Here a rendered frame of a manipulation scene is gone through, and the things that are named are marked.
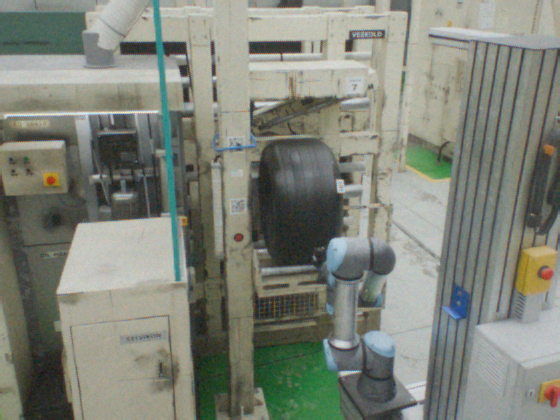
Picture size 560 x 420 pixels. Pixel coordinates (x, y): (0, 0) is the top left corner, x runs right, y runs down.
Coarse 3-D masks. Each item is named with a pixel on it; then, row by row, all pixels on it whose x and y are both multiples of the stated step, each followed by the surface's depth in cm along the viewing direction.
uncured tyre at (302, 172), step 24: (288, 144) 259; (312, 144) 260; (264, 168) 284; (288, 168) 248; (312, 168) 250; (336, 168) 255; (264, 192) 298; (288, 192) 245; (312, 192) 246; (336, 192) 249; (264, 216) 292; (288, 216) 246; (312, 216) 247; (336, 216) 250; (288, 240) 250; (312, 240) 252; (288, 264) 269
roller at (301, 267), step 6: (294, 264) 272; (300, 264) 272; (306, 264) 273; (264, 270) 268; (270, 270) 269; (276, 270) 269; (282, 270) 270; (288, 270) 270; (294, 270) 271; (300, 270) 272; (306, 270) 273; (312, 270) 273; (318, 270) 274
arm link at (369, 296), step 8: (376, 240) 196; (384, 240) 199; (376, 248) 194; (384, 248) 195; (392, 248) 200; (376, 256) 194; (384, 256) 195; (392, 256) 198; (376, 264) 195; (384, 264) 196; (392, 264) 199; (368, 272) 211; (376, 272) 203; (384, 272) 202; (368, 280) 214; (376, 280) 210; (384, 280) 212; (368, 288) 218; (376, 288) 216; (360, 296) 228; (368, 296) 223; (376, 296) 224; (360, 304) 229; (368, 304) 229; (376, 304) 230
